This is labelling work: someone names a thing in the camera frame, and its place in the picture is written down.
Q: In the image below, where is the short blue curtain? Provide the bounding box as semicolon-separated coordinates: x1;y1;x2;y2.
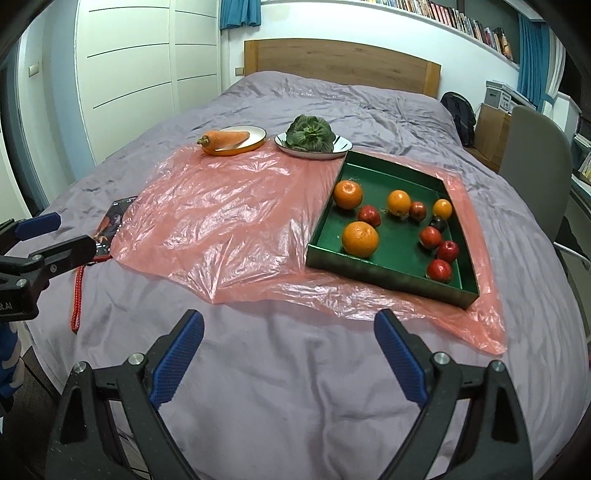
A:
219;0;262;31

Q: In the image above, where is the smooth orange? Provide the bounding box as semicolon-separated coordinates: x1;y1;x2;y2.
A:
387;189;411;217

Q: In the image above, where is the wooden headboard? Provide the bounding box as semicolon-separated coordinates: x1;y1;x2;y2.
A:
244;39;441;99

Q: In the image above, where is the phone with red case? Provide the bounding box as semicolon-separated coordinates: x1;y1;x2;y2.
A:
92;196;138;261

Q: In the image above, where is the black backpack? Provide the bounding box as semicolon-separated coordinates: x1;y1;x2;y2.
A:
441;91;477;147

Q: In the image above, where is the rough orange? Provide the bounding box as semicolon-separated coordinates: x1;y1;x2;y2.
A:
333;180;363;210

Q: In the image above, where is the white wall shelf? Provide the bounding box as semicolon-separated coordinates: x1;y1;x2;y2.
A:
261;0;520;70

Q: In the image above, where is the red braided lanyard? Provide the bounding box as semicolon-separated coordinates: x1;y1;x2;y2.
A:
71;261;100;334

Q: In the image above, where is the white wardrobe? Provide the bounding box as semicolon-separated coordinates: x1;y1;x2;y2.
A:
74;0;222;164

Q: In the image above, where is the red tomato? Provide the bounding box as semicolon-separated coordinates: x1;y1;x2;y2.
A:
357;205;382;228

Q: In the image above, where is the wooden nightstand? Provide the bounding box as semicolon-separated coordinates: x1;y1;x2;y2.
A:
473;104;513;171

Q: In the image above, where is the large orange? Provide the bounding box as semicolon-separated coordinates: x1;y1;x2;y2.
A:
342;220;380;259

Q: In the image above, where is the white plate with orange rim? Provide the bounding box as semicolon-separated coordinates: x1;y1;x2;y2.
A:
203;126;267;157

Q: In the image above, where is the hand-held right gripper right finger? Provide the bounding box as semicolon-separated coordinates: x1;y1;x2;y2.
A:
374;308;536;480

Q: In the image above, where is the long blue curtain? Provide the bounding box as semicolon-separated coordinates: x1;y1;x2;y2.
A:
517;14;552;109

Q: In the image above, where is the carrot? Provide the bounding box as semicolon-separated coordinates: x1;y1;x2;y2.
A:
197;130;250;151

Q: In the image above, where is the pink plastic sheet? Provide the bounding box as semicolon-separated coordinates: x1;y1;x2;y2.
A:
111;138;508;356

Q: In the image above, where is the row of books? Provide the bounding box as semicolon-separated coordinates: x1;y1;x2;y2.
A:
365;0;514;61

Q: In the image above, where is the green leafy vegetable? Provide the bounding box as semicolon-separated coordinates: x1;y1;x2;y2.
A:
285;114;334;152

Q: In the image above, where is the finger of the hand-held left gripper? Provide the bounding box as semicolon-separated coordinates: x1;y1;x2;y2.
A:
0;234;98;289
0;212;62;245

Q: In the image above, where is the grey chair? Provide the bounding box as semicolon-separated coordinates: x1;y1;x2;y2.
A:
498;105;591;268

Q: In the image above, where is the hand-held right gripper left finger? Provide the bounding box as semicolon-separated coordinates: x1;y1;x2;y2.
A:
46;309;206;480

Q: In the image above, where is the white plate with dark rim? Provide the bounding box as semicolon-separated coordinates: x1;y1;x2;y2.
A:
274;132;353;160

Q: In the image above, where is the green tray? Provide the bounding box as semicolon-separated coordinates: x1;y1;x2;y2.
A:
305;150;481;310

